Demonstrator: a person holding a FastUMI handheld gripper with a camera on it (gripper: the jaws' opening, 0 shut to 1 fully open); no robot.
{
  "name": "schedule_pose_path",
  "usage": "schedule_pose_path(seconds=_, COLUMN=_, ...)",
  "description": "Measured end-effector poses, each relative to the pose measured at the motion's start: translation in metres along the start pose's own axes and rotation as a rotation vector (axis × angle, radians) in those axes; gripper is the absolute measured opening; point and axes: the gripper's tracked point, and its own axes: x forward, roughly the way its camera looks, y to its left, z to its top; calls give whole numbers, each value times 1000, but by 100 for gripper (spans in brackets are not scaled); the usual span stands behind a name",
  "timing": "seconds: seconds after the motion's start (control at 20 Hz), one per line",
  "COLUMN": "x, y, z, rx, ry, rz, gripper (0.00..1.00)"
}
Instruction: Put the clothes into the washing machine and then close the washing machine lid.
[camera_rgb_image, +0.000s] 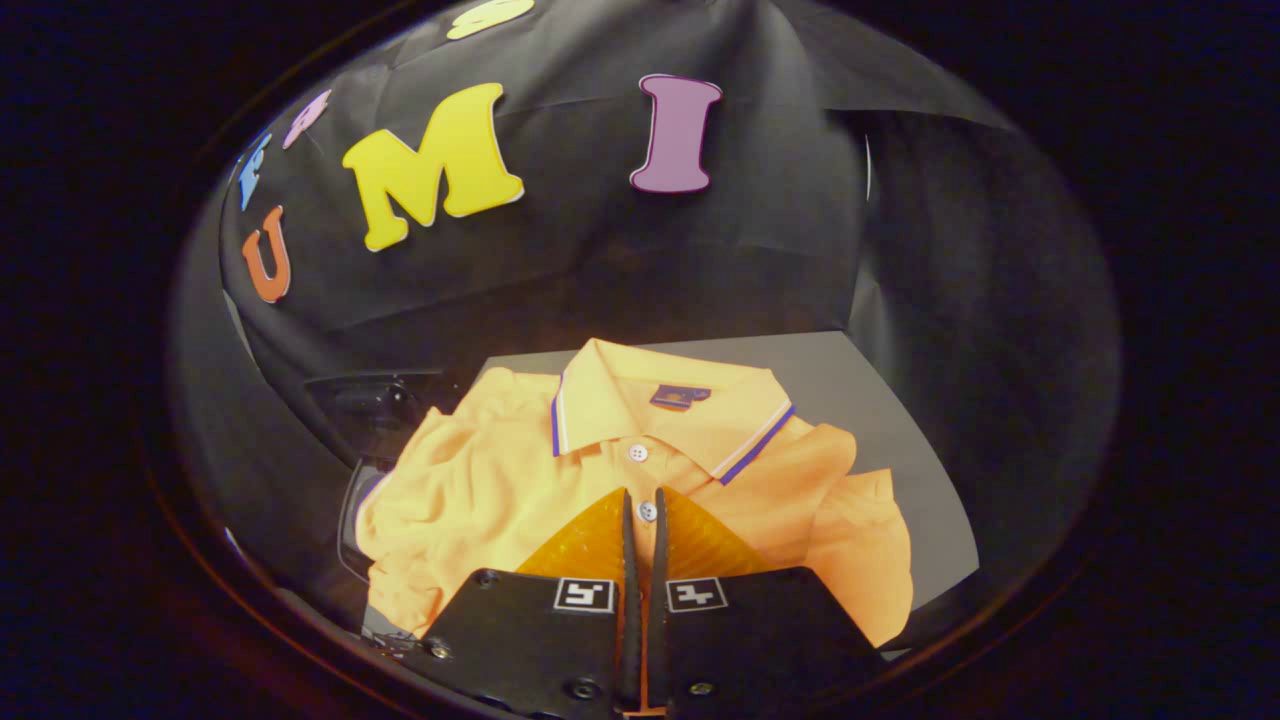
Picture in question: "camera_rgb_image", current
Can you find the black backdrop cloth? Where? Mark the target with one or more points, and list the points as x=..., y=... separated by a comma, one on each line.
x=600, y=260

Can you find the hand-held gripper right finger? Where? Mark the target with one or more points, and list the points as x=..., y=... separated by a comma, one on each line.
x=760, y=640

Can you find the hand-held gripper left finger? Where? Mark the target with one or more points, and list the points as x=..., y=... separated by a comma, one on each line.
x=530, y=640

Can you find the dark washing machine lid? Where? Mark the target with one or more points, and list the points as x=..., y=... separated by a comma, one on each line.
x=370, y=410

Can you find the orange polo shirt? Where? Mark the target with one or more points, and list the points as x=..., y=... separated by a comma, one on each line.
x=480, y=480

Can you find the beige cabinet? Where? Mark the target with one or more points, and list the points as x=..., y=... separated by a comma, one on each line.
x=880, y=400

